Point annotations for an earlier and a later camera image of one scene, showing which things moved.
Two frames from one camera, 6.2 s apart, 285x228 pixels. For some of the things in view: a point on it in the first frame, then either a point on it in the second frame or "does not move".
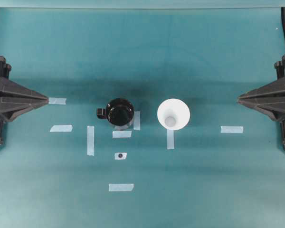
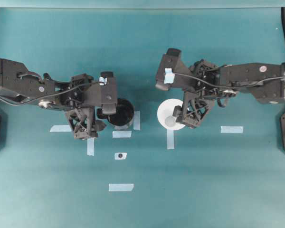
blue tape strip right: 232,129 does not move
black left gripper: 8,91 -> 78,94
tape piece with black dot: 120,156 does not move
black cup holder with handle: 119,112 does not move
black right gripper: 281,90 -> 204,83
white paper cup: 173,114 does not move
